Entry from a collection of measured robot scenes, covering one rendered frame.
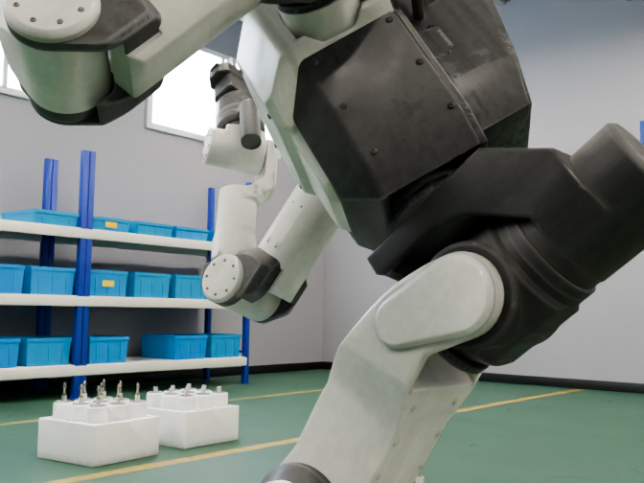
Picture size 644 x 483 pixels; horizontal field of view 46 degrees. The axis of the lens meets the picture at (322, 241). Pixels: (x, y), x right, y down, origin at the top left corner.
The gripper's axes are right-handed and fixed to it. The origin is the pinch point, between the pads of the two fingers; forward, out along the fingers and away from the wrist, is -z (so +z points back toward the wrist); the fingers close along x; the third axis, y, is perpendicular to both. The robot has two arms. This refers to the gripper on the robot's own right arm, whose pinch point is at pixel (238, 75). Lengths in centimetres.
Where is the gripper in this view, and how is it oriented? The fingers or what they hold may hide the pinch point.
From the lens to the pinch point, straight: 150.6
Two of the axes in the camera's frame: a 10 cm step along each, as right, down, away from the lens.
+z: 1.1, 7.3, -6.7
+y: -6.9, 5.4, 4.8
